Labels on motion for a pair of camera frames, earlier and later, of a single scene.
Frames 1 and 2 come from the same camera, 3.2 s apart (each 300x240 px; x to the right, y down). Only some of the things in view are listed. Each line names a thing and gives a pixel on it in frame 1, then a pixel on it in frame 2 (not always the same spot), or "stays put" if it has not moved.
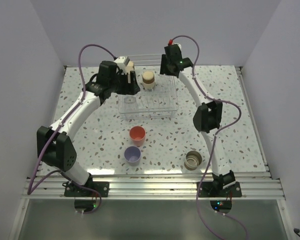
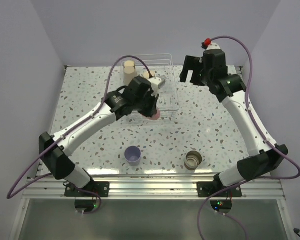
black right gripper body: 165,68 -> 206,75
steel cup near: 193,159 stays put
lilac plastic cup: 132,154 stays put
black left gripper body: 119,84 -> 145,105
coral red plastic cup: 137,135 -> 156,116
